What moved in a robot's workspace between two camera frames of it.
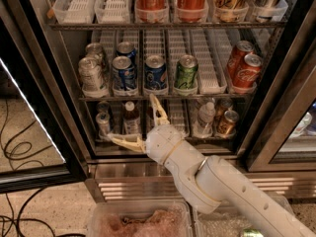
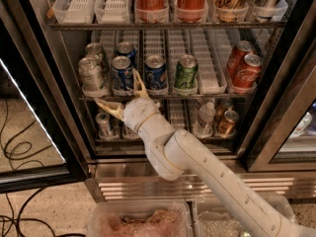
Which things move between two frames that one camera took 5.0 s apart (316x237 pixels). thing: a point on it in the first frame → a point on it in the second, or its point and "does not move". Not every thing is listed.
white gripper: x=162 y=141 → x=138 y=113
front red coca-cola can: x=249 y=72 does not move
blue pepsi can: x=123 y=73 does not move
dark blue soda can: x=155 y=72 does not move
